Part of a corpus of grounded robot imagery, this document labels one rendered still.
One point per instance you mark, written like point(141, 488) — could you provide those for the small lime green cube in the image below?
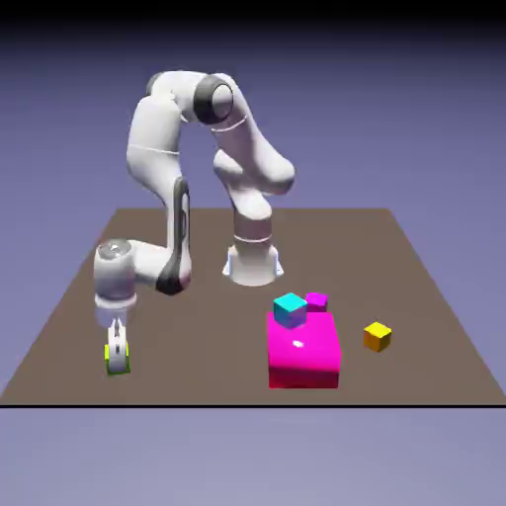
point(107, 357)

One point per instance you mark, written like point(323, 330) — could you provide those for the large pink box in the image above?
point(303, 352)

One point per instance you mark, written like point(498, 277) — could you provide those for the small magenta cube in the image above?
point(317, 302)

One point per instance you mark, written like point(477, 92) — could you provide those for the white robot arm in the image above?
point(154, 166)

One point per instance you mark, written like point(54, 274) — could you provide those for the small cyan cube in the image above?
point(289, 310)

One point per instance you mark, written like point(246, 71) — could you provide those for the small yellow cube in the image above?
point(377, 337)

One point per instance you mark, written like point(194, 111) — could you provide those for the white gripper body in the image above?
point(117, 343)

